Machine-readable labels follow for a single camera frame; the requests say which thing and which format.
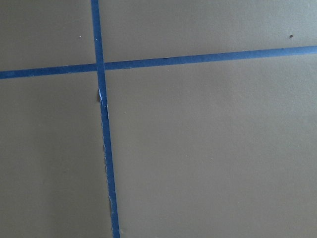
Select brown table mat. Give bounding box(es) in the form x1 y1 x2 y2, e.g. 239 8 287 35
0 0 317 238

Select right vertical blue tape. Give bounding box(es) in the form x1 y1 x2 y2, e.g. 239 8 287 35
91 0 120 238

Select right horizontal blue tape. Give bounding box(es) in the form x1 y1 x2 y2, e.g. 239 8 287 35
0 46 317 79

